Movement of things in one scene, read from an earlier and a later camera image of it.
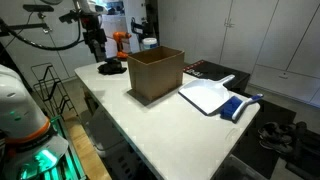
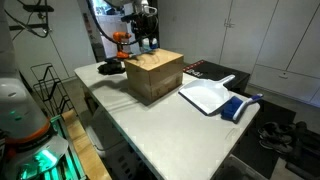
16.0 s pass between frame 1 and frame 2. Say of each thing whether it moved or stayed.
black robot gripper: moved
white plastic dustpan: stayed
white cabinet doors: stayed
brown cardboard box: stayed
